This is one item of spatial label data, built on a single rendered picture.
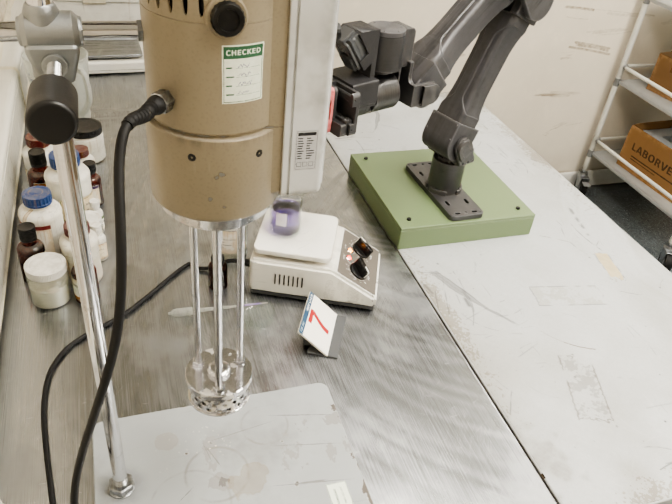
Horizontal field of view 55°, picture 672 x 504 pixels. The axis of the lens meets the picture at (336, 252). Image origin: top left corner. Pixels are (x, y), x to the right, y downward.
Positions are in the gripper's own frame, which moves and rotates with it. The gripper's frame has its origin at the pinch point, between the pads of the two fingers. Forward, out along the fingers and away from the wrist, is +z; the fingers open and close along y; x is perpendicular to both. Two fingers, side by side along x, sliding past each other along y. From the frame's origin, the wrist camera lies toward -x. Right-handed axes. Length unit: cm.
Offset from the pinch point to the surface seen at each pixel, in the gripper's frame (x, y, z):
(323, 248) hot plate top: 20.0, 7.3, -3.4
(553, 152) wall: 97, -75, -218
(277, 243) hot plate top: 20.0, 2.6, 1.9
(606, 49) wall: 47, -71, -227
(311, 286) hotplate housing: 25.2, 8.7, -0.5
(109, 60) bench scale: 25, -89, -11
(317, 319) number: 26.3, 14.3, 2.5
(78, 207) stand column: -9.8, 23.7, 36.8
